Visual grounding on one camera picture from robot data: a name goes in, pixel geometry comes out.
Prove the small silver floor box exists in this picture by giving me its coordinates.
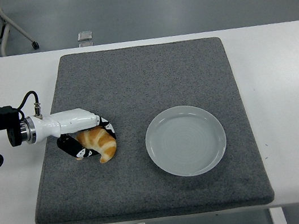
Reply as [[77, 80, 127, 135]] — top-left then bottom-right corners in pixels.
[[76, 29, 94, 42]]

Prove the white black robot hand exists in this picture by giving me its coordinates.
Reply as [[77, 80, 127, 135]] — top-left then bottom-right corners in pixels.
[[30, 102, 121, 168]]

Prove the white table leg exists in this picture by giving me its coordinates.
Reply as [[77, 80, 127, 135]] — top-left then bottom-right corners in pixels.
[[268, 206, 288, 224]]

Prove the light grey round plate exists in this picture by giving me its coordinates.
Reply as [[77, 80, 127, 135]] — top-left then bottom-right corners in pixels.
[[140, 99, 232, 183]]

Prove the grey felt table mat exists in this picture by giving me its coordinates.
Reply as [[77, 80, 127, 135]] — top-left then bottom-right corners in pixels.
[[8, 24, 277, 224]]

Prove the golden croissant bread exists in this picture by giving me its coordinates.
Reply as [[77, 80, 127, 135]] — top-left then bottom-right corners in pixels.
[[72, 123, 120, 168]]

